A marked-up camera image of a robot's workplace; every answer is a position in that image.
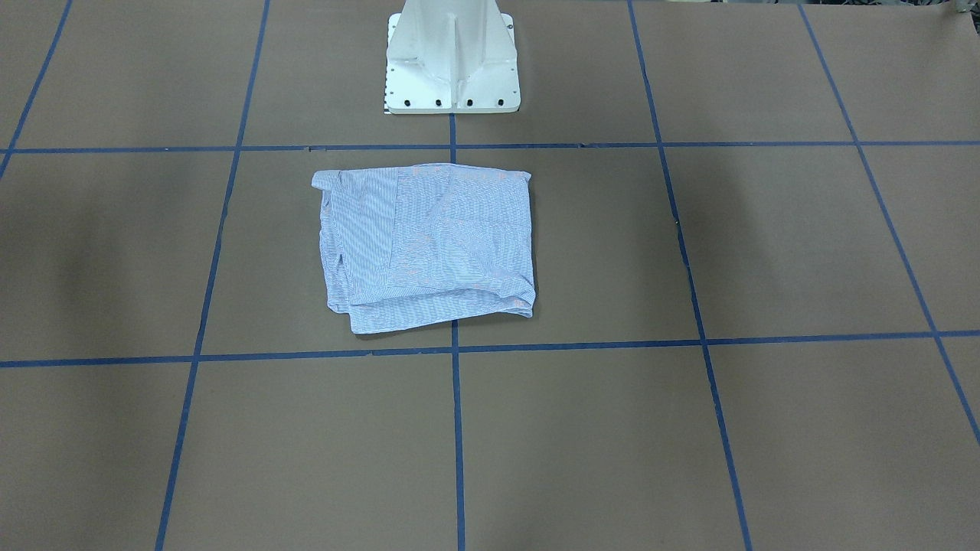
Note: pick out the light blue striped shirt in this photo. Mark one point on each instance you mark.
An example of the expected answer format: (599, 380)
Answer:
(406, 247)

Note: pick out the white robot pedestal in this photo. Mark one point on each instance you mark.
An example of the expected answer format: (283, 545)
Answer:
(451, 57)

